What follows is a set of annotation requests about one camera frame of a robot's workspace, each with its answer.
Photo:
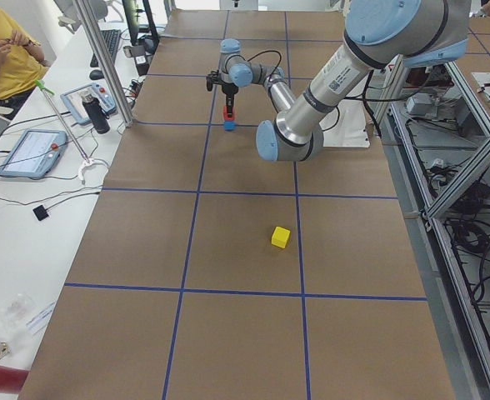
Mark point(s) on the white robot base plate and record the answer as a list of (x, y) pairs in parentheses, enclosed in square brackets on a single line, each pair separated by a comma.
[(345, 127)]

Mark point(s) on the person in yellow shirt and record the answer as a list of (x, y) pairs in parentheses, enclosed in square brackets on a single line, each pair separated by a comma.
[(22, 62)]

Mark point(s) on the small black square pad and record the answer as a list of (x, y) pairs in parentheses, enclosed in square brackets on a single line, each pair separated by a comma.
[(40, 212)]

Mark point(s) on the teach pendant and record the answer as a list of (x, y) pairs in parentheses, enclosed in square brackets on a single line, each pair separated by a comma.
[(34, 154), (74, 101)]

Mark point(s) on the yellow cube block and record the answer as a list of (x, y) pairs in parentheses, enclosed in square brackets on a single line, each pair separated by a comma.
[(280, 237)]

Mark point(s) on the teach pendant far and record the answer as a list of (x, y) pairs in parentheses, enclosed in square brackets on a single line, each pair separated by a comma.
[(74, 101)]

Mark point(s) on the printed paper label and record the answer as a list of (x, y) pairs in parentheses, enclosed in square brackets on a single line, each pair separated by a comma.
[(40, 321)]

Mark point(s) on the reacher grabber tool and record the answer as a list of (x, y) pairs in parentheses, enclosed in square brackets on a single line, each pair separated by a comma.
[(87, 161)]

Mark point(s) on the red cube block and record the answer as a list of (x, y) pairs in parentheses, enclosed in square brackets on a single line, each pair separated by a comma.
[(228, 113)]

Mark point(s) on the black computer mouse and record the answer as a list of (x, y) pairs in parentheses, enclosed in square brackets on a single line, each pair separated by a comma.
[(96, 74)]

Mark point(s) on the black water bottle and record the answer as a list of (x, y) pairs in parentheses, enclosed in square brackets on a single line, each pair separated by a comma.
[(95, 112)]

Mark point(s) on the aluminium frame rail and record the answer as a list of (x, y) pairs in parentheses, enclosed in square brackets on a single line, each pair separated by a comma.
[(439, 117)]

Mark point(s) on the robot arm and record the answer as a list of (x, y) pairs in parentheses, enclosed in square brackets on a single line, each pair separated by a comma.
[(424, 33)]

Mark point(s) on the black keyboard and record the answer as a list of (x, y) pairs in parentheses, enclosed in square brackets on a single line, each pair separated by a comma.
[(111, 39)]

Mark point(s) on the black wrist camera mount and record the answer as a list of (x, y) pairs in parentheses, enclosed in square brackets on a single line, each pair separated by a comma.
[(213, 79)]

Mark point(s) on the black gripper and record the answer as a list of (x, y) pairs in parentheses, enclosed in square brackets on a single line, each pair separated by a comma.
[(228, 90)]

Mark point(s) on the aluminium frame column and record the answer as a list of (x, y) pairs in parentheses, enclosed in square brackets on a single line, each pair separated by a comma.
[(92, 30)]

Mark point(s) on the teach pendant near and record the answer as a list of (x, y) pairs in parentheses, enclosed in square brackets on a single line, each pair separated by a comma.
[(34, 154)]

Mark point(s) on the blue cube block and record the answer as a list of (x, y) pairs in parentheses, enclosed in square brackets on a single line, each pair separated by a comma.
[(229, 126)]

